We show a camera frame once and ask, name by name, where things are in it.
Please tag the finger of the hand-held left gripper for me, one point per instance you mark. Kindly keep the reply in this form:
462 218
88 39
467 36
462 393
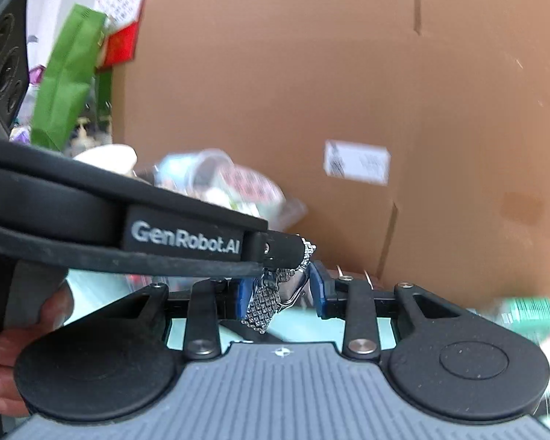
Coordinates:
279 250

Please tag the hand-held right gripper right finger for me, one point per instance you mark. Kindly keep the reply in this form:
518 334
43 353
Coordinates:
320 295

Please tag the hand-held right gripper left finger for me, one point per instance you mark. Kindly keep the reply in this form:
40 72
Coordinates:
245 300

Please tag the silver mesh watch band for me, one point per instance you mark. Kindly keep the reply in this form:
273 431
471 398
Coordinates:
262 305

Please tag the person's left hand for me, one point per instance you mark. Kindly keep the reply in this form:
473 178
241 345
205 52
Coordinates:
9 353

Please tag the white bowl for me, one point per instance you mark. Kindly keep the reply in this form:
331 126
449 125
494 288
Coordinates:
107 158

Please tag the white pump bottle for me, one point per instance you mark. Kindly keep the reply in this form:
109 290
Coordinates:
83 134

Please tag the clear plastic packaging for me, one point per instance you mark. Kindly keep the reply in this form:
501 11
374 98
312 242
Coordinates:
238 183

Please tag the white shipping label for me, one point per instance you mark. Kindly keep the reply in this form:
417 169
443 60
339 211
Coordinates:
357 162

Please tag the green fabric bag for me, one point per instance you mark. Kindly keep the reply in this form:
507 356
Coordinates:
66 78

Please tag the large brown cardboard box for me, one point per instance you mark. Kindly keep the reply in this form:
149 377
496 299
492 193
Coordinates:
302 78

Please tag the green striped box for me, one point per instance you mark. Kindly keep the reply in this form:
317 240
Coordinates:
529 312

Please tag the red and white wall calendar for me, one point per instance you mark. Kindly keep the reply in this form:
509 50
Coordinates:
123 4

